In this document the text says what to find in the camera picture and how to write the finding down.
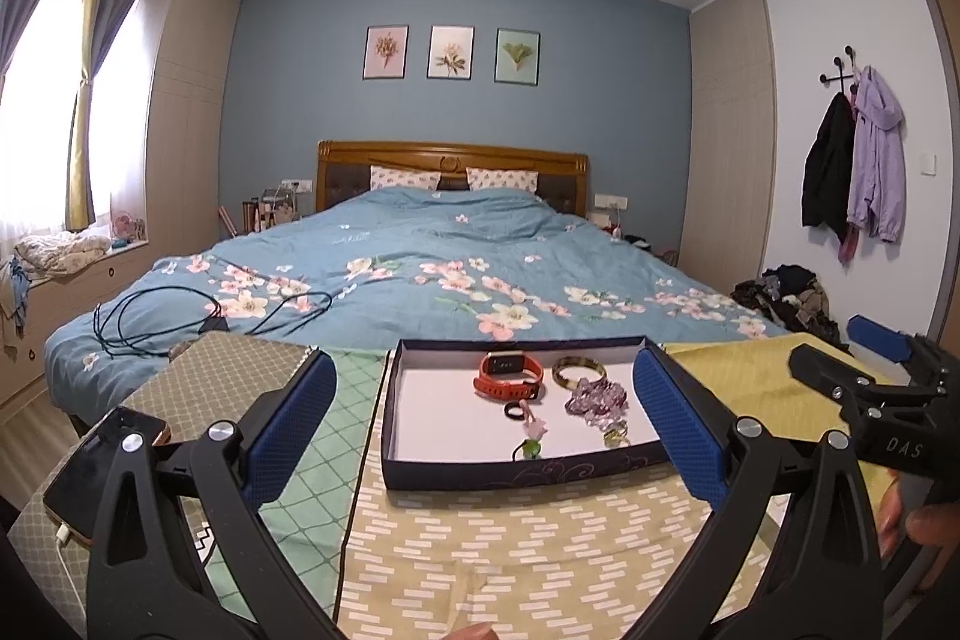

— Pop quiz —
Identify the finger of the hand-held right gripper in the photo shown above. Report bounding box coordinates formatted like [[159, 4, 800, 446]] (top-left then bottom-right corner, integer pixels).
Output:
[[847, 314, 960, 380], [789, 344, 931, 421]]

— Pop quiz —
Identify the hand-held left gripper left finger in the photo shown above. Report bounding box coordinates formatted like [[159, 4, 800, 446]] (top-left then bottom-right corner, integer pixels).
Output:
[[86, 347, 338, 640]]

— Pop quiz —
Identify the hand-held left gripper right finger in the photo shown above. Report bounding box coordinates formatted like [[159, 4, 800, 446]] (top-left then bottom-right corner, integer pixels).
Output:
[[632, 344, 886, 640]]

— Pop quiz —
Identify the clear crystal bead bracelet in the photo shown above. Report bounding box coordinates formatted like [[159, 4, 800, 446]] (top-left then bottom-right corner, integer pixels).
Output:
[[566, 381, 631, 438]]

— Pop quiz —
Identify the gold bangle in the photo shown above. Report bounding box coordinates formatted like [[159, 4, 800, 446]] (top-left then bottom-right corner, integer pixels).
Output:
[[552, 356, 607, 390]]

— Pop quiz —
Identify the dark blue shallow box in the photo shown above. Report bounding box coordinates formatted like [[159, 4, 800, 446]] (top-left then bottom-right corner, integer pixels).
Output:
[[381, 336, 670, 491]]

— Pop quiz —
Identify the orange smartwatch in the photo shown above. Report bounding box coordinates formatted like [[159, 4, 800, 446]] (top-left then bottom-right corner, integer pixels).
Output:
[[474, 351, 545, 401]]

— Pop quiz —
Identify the person's right hand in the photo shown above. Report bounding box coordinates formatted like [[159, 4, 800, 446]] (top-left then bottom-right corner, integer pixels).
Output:
[[877, 477, 960, 556]]

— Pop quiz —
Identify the pile of dark clothes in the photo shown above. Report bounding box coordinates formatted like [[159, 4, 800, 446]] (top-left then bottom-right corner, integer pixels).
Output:
[[731, 265, 852, 352]]

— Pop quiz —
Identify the tan lattice-pattern mat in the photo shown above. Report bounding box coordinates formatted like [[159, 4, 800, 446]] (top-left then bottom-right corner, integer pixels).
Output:
[[7, 331, 316, 640]]

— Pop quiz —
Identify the black jacket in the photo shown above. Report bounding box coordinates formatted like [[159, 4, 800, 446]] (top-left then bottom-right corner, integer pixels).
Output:
[[801, 91, 857, 235]]

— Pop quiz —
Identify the purple jacket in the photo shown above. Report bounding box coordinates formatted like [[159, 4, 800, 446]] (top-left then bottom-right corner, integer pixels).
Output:
[[847, 66, 907, 240]]

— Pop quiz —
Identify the smartphone with gold edge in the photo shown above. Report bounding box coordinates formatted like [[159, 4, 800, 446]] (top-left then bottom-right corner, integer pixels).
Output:
[[43, 406, 172, 547]]

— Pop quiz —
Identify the blue floral duvet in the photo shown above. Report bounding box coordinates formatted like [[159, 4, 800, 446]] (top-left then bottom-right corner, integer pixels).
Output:
[[43, 188, 788, 416]]

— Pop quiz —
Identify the wooden door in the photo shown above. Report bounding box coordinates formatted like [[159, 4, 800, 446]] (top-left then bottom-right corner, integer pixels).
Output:
[[915, 0, 960, 348]]

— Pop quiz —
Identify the clear cosmetic organizer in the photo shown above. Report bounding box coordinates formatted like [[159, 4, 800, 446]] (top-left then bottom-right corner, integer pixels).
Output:
[[255, 186, 301, 229]]

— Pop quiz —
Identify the beige window bench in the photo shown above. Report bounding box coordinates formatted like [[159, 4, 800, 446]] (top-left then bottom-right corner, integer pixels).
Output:
[[0, 239, 162, 401]]

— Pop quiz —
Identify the white dotted pillow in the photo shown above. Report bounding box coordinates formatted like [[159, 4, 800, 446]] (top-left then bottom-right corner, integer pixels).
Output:
[[465, 166, 539, 195], [369, 164, 442, 193]]

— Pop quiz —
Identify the crumpled floral cloth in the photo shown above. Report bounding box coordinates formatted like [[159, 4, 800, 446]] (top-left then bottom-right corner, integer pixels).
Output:
[[13, 231, 113, 274]]

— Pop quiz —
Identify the wooden headboard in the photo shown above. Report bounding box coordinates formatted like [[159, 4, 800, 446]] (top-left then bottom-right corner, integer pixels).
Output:
[[315, 140, 592, 217]]

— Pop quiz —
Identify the white sheer curtain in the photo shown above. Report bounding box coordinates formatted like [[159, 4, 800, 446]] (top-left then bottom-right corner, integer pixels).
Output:
[[0, 0, 151, 266]]

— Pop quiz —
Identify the framed pink flower picture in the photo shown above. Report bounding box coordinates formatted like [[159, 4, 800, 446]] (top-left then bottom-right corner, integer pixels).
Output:
[[363, 25, 410, 81]]

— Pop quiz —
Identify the grey yellow curtain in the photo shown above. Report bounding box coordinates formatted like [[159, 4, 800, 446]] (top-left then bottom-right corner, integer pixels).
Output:
[[66, 0, 151, 232]]

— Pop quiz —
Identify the framed white flower picture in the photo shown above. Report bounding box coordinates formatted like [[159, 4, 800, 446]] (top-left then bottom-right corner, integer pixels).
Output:
[[427, 24, 476, 81]]

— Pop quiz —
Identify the black charging cable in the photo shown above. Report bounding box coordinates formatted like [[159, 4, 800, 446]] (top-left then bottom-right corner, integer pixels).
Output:
[[94, 287, 335, 360]]

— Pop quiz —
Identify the white phone cable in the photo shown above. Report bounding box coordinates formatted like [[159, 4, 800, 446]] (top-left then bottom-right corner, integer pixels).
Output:
[[52, 524, 85, 640]]

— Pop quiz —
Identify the black wall coat rack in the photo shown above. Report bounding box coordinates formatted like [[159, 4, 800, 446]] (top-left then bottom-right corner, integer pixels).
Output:
[[819, 45, 871, 94]]

